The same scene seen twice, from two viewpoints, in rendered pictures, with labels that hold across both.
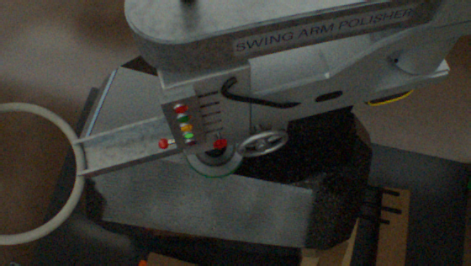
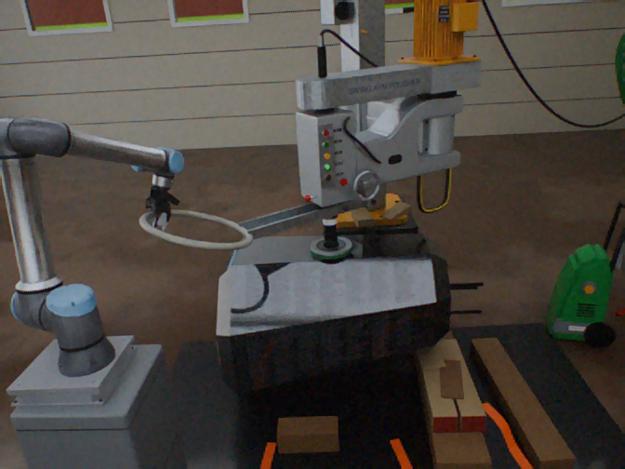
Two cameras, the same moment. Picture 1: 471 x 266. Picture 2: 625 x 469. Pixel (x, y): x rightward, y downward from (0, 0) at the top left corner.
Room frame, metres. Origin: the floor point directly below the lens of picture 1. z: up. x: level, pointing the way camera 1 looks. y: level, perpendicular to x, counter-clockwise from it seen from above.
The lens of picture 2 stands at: (-1.75, 0.82, 2.02)
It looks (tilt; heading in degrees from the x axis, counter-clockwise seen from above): 23 degrees down; 344
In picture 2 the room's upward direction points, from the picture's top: 4 degrees counter-clockwise
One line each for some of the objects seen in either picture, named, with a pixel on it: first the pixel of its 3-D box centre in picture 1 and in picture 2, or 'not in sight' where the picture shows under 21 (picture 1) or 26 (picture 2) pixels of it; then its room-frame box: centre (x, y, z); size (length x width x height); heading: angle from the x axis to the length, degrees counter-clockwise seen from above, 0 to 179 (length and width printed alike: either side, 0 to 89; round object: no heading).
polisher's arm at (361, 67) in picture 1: (341, 61); (395, 148); (0.65, -0.32, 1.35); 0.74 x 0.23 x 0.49; 101
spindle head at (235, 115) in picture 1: (233, 78); (340, 155); (0.60, -0.01, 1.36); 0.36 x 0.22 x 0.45; 101
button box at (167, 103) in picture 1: (184, 121); (325, 154); (0.46, 0.12, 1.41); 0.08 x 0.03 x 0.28; 101
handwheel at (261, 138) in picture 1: (259, 132); (362, 184); (0.49, -0.07, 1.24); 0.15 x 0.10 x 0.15; 101
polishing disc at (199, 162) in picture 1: (214, 147); (331, 246); (0.58, 0.07, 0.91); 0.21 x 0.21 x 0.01
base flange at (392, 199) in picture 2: not in sight; (365, 208); (1.35, -0.43, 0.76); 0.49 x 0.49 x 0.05; 73
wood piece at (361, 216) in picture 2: not in sight; (362, 217); (1.12, -0.31, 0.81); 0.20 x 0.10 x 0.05; 171
